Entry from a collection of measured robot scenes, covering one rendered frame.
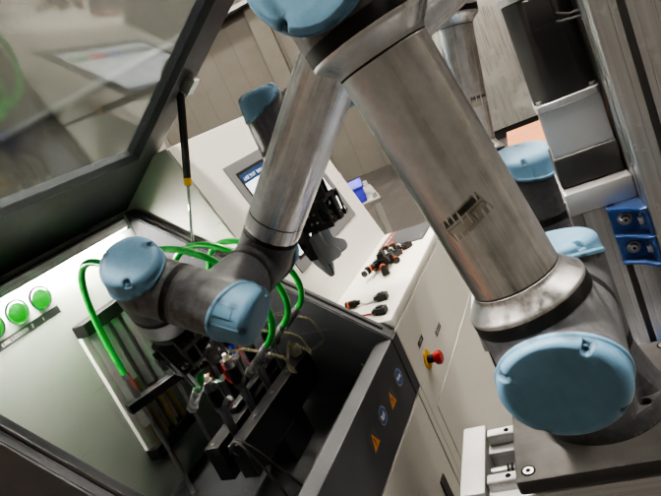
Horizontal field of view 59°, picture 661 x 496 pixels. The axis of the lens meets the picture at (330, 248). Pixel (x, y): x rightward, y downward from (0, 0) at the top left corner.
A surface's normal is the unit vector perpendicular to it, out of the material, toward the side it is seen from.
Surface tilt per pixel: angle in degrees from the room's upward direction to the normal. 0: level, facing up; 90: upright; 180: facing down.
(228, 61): 90
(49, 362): 90
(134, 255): 45
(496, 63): 90
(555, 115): 90
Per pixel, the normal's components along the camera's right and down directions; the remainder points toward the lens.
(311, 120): -0.04, 0.51
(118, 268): -0.07, -0.54
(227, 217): 0.73, -0.47
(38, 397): 0.85, -0.26
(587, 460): -0.40, -0.88
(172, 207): -0.34, 0.40
